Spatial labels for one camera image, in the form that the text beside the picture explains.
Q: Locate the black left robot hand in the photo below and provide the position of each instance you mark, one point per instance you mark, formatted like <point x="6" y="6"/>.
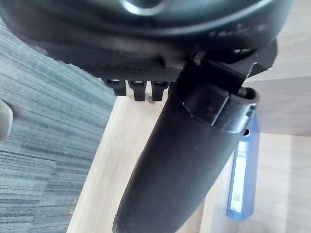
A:
<point x="170" y="170"/>

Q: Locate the blue folder with spine label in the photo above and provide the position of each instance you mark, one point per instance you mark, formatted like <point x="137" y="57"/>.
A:
<point x="243" y="182"/>

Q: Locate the light wooden office cabinet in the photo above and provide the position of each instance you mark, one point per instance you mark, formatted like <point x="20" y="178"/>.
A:
<point x="286" y="182"/>

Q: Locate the grey rounded object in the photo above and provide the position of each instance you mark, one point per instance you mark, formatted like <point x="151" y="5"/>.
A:
<point x="5" y="119"/>

